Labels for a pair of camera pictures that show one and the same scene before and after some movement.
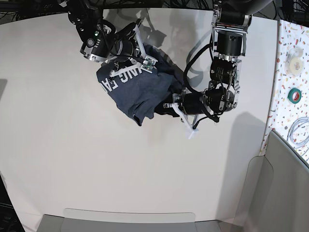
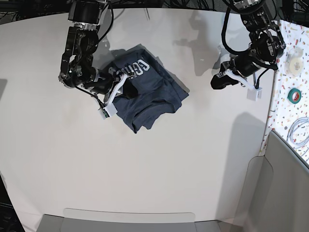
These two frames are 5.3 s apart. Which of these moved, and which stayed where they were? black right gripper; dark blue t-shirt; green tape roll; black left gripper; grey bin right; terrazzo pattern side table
Moved: black left gripper; dark blue t-shirt; black right gripper
Stayed: green tape roll; grey bin right; terrazzo pattern side table
